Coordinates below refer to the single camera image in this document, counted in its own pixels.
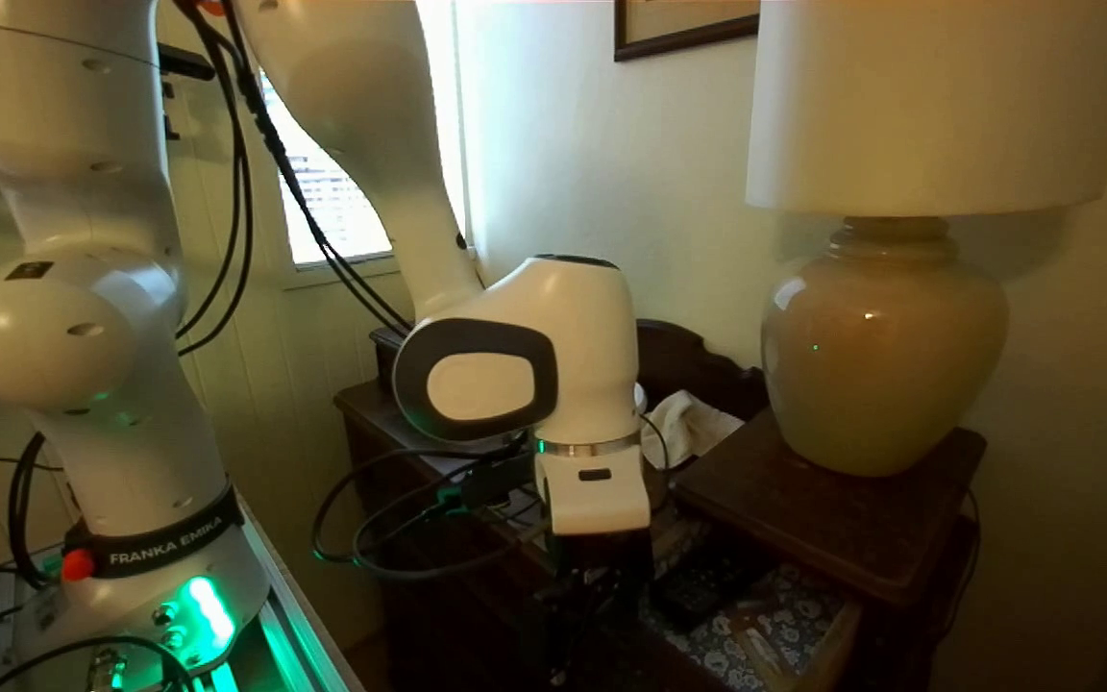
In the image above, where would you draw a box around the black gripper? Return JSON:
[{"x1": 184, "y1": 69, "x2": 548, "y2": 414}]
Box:
[{"x1": 540, "y1": 527, "x2": 659, "y2": 692}]

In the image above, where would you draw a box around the small dark wooden drawer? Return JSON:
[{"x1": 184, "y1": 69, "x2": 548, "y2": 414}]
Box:
[{"x1": 650, "y1": 541, "x2": 867, "y2": 692}]

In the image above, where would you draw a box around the blue patterned drawer liner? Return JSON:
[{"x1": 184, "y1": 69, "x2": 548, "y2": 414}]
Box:
[{"x1": 680, "y1": 563, "x2": 855, "y2": 692}]

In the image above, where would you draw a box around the wide dark wooden drawer box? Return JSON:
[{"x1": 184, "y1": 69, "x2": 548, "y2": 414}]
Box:
[{"x1": 367, "y1": 322, "x2": 424, "y2": 402}]

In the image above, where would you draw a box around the dark wooden dresser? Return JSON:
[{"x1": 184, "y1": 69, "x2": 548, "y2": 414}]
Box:
[{"x1": 334, "y1": 317, "x2": 996, "y2": 692}]

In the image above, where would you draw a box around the white crumpled cloth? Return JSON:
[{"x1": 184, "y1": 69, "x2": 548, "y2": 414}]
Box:
[{"x1": 638, "y1": 388, "x2": 746, "y2": 468}]

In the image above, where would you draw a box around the beige ceramic lamp base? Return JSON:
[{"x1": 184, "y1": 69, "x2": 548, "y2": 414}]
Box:
[{"x1": 762, "y1": 213, "x2": 1013, "y2": 479}]

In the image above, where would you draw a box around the window with white blinds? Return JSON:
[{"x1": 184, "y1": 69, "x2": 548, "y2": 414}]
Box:
[{"x1": 252, "y1": 0, "x2": 477, "y2": 284}]

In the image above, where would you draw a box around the dark framed picture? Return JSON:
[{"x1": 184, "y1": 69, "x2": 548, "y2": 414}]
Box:
[{"x1": 609, "y1": 0, "x2": 764, "y2": 65}]

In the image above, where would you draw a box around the white lamp shade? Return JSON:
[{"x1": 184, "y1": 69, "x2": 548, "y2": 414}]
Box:
[{"x1": 741, "y1": 0, "x2": 1107, "y2": 224}]

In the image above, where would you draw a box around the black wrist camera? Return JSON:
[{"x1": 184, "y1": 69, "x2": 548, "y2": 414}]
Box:
[{"x1": 443, "y1": 440, "x2": 544, "y2": 518}]

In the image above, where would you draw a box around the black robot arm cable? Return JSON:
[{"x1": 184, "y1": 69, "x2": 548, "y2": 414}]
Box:
[{"x1": 170, "y1": 0, "x2": 544, "y2": 587}]

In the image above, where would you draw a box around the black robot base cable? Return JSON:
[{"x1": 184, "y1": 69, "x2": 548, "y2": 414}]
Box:
[{"x1": 2, "y1": 428, "x2": 73, "y2": 595}]

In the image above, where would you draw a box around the black bar camera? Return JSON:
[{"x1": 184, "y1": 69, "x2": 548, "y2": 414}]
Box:
[{"x1": 157, "y1": 37, "x2": 219, "y2": 85}]

